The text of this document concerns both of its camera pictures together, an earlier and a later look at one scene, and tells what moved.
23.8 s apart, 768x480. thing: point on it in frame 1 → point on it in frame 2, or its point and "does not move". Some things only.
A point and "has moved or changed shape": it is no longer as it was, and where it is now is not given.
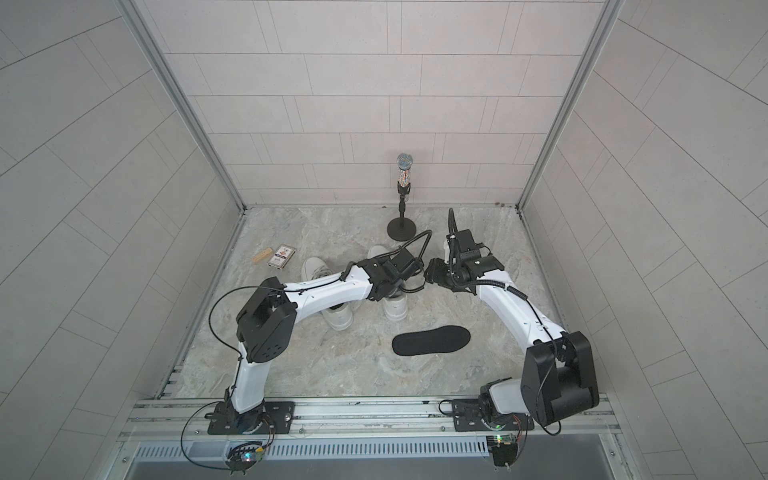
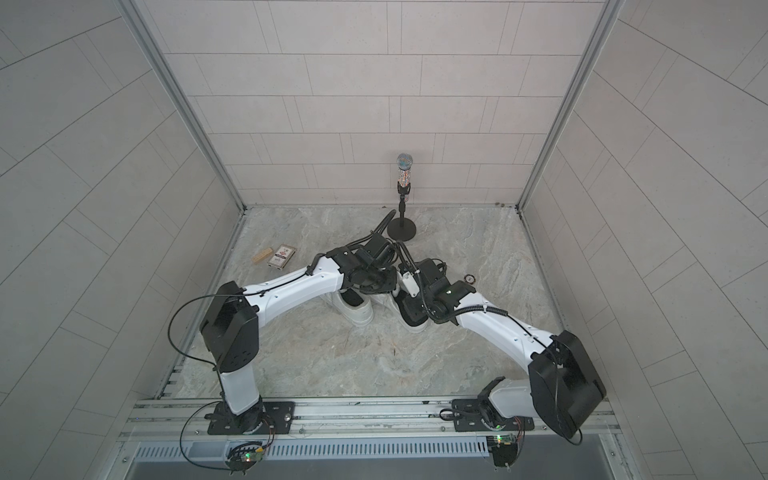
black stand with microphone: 400,228 does not move
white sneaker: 338,317 → 358,315
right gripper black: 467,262 → 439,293
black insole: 443,339 → 413,309
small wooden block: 262,255 does not move
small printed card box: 281,256 does not move
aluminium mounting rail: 576,420 does not move
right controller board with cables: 504,449 does not move
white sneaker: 396,305 has moved or changed shape
